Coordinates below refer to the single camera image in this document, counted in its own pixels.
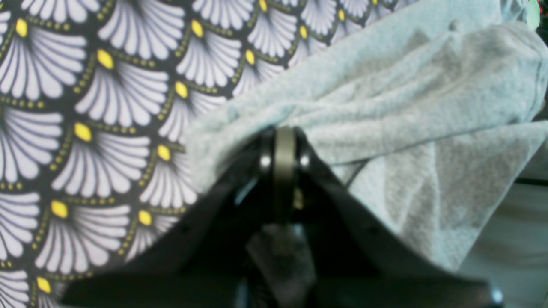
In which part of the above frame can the left gripper black right finger pair-right image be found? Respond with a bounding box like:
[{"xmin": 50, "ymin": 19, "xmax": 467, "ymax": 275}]
[{"xmin": 293, "ymin": 128, "xmax": 503, "ymax": 308}]

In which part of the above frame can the left gripper black left finger pair-left image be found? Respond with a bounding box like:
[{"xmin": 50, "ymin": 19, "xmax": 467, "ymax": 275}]
[{"xmin": 60, "ymin": 127, "xmax": 296, "ymax": 308}]

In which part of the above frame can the light grey T-shirt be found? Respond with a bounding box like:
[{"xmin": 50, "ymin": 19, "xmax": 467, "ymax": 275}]
[{"xmin": 185, "ymin": 0, "xmax": 547, "ymax": 271}]

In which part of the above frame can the fan-patterned table cloth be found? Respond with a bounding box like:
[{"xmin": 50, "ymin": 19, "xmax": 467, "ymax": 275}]
[{"xmin": 0, "ymin": 0, "xmax": 413, "ymax": 308}]

